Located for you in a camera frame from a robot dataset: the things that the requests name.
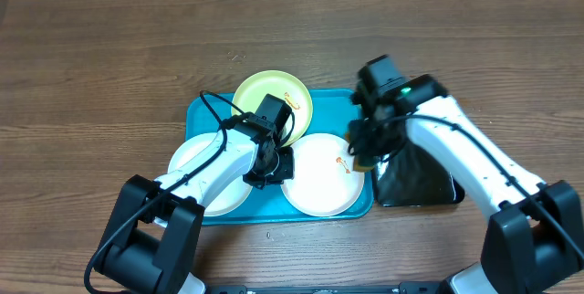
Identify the pale pink plate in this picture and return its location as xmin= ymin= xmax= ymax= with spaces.
xmin=282 ymin=133 xmax=365 ymax=217

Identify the yellow plate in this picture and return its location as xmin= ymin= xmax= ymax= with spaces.
xmin=232 ymin=70 xmax=313 ymax=146

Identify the green yellow sponge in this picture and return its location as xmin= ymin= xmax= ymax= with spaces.
xmin=344 ymin=131 xmax=380 ymax=173

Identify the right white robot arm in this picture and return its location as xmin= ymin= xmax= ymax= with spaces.
xmin=348 ymin=75 xmax=583 ymax=293

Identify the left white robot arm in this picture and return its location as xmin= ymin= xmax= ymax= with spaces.
xmin=84 ymin=113 xmax=292 ymax=294

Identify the teal plastic tray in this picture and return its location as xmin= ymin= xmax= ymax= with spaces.
xmin=185 ymin=89 xmax=374 ymax=226

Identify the black water tray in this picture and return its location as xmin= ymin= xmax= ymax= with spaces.
xmin=372 ymin=141 xmax=465 ymax=207

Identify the white plate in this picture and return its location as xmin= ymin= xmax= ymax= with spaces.
xmin=167 ymin=132 xmax=252 ymax=217

